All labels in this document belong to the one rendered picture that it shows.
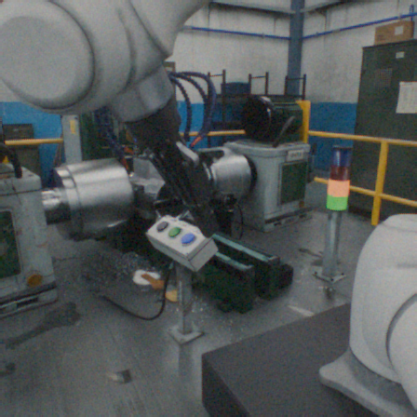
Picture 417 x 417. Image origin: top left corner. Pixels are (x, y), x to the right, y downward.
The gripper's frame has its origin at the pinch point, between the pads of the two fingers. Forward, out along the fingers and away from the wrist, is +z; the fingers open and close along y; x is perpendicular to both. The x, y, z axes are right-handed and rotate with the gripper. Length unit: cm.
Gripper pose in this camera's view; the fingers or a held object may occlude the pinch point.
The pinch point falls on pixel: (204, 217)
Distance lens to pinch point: 59.2
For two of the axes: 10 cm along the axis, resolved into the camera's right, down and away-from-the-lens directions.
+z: 3.7, 7.5, 5.4
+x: -6.8, 6.2, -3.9
